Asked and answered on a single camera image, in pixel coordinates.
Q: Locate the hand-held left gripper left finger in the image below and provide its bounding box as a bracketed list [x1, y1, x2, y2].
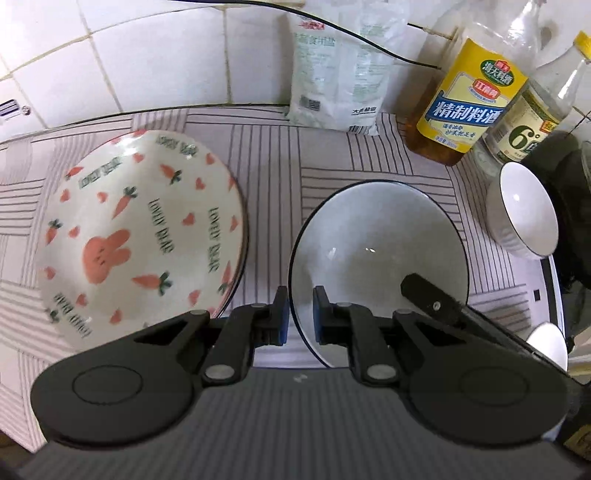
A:
[120, 285, 291, 384]

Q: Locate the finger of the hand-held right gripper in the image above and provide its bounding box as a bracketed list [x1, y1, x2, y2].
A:
[400, 273, 468, 325]

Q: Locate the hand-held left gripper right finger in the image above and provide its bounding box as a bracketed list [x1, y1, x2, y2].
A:
[312, 285, 467, 384]

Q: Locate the white bowl with black rim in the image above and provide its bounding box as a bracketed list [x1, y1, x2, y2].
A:
[485, 161, 560, 260]
[526, 322, 570, 372]

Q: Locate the white plate with black rim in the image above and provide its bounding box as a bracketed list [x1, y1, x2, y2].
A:
[288, 180, 470, 370]

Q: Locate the bunny carrot print plate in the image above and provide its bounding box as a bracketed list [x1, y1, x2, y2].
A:
[34, 129, 250, 352]

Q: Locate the striped table cover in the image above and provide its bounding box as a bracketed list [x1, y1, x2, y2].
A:
[0, 105, 566, 455]

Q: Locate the cooking wine bottle yellow label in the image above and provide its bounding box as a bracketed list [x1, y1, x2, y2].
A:
[405, 0, 555, 167]

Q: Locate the clear vinegar bottle yellow cap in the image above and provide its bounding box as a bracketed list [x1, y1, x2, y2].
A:
[473, 31, 591, 185]

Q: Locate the white salt bag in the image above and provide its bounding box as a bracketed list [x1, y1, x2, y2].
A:
[286, 0, 411, 137]

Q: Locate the black wok with wooden handle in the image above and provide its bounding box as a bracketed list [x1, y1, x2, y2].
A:
[526, 130, 591, 287]

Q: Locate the black power cable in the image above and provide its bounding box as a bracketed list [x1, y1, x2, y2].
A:
[168, 0, 445, 71]

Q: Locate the white wall meter sticker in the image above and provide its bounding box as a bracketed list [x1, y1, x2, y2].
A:
[0, 98, 34, 121]

